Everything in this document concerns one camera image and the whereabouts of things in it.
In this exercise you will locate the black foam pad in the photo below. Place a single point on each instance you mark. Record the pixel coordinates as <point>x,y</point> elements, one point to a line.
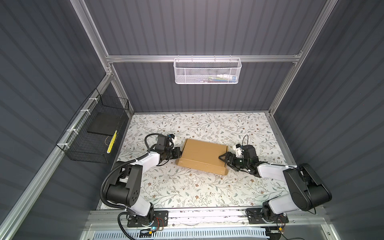
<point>104,124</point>

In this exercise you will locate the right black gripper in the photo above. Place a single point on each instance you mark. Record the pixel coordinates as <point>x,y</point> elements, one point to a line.
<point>229,155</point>

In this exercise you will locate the yellow green striped tool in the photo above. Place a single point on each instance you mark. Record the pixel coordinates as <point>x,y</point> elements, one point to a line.
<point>112,142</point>

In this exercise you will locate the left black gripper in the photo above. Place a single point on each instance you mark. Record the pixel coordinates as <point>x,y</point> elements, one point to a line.
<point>176,152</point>

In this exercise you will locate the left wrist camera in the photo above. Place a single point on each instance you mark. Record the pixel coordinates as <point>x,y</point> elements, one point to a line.
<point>173,139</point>

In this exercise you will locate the markers in white basket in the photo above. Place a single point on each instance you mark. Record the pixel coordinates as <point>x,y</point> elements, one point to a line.
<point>225,78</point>

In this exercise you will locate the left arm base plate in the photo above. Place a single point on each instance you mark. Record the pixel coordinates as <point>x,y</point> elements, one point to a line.
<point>153,219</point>

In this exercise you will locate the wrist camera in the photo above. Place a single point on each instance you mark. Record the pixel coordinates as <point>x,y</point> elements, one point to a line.
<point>238,150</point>
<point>173,139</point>

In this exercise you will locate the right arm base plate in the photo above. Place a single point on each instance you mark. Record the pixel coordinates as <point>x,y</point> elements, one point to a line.
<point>262,216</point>

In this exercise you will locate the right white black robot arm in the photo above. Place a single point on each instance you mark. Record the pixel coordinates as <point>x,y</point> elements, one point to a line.
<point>306,189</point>

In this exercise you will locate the brown cardboard box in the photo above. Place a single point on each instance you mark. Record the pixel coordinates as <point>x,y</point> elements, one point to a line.
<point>203,156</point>

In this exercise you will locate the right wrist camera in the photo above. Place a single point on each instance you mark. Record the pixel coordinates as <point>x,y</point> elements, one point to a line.
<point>238,150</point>

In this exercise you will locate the black wire basket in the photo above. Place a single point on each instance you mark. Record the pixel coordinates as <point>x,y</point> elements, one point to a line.
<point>79,145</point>

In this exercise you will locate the white perforated cable tray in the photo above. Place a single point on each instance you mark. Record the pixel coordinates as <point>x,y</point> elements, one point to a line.
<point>204,234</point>

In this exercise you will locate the white wire mesh basket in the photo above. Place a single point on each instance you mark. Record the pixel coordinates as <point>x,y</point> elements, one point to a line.
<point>188,71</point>

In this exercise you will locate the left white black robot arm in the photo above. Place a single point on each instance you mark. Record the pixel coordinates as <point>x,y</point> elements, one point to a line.
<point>121,187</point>

